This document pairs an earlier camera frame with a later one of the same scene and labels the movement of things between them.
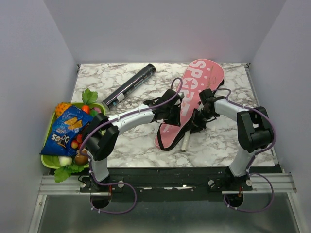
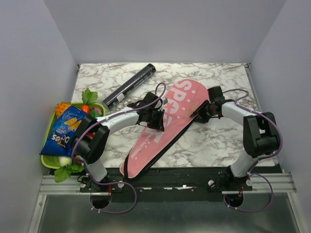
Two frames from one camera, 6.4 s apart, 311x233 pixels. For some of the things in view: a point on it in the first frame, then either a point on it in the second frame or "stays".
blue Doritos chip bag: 68,126 stays
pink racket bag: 200,78 to 178,107
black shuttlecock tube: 129,86 stays
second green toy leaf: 64,173 stays
